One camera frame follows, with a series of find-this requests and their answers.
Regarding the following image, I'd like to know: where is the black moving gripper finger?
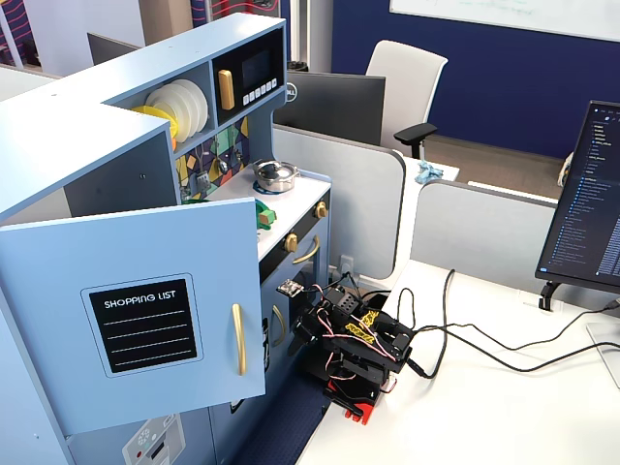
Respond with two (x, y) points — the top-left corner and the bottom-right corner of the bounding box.
(289, 326), (312, 357)

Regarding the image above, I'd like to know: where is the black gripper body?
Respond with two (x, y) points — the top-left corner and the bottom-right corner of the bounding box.
(302, 299), (341, 348)

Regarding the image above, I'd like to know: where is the red robot base clamp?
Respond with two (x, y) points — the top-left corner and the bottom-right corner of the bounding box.
(324, 377), (388, 427)

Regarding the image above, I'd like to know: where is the blue shopping list cabinet door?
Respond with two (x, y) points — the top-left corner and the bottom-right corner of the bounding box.
(0, 197), (267, 436)

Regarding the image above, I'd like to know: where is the large grey desk divider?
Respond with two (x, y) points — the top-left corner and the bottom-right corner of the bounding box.
(271, 123), (407, 281)

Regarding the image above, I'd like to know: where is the silver toy pot with lid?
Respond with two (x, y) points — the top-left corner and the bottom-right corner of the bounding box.
(252, 159), (300, 194)

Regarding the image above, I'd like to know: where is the hanging toy spatula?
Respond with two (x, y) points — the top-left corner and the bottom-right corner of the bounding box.
(194, 149), (212, 191)

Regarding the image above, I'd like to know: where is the blue crumpled cloth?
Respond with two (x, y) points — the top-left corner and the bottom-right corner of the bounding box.
(415, 161), (445, 185)

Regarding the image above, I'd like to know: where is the small grey desk divider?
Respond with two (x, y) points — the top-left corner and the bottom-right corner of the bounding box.
(409, 179), (561, 295)

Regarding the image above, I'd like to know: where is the black Dell monitor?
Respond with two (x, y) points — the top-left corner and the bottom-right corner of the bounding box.
(273, 71), (388, 146)

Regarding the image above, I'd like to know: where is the black monitor stand clamp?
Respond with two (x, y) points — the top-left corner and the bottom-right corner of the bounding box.
(538, 280), (566, 312)

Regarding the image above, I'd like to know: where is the white toy plates stack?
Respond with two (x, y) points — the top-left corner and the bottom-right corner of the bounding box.
(145, 78), (210, 144)

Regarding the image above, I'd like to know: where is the blue toy kitchen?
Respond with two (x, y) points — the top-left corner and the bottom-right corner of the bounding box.
(0, 12), (335, 465)

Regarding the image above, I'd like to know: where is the black toy microwave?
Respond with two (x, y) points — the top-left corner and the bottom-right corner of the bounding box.
(211, 29), (286, 128)

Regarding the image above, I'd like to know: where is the yellow toy plate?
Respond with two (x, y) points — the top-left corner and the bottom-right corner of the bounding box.
(130, 105), (179, 139)

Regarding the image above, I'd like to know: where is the white office chair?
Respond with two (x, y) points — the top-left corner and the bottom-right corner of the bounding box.
(365, 40), (450, 160)

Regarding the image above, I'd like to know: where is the monitor showing code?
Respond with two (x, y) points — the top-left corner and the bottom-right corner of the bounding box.
(534, 100), (620, 295)

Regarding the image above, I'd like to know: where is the dark background monitor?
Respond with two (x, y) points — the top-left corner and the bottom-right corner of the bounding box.
(86, 32), (143, 67)

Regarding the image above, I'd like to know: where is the whiteboard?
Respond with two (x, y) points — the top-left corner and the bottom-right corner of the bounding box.
(388, 0), (620, 44)

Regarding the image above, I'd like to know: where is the gold lower door handle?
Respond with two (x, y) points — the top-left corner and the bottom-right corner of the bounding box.
(271, 304), (287, 348)

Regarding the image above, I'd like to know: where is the gold cabinet door handle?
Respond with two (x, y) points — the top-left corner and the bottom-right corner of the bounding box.
(231, 303), (248, 377)

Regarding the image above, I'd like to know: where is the gold oven handle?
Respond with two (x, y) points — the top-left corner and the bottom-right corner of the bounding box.
(292, 234), (322, 265)

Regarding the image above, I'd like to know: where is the black cable with usb plug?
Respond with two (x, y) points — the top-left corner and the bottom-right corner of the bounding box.
(445, 297), (620, 349)

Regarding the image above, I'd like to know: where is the gold microwave handle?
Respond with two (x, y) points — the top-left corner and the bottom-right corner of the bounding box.
(217, 69), (236, 111)

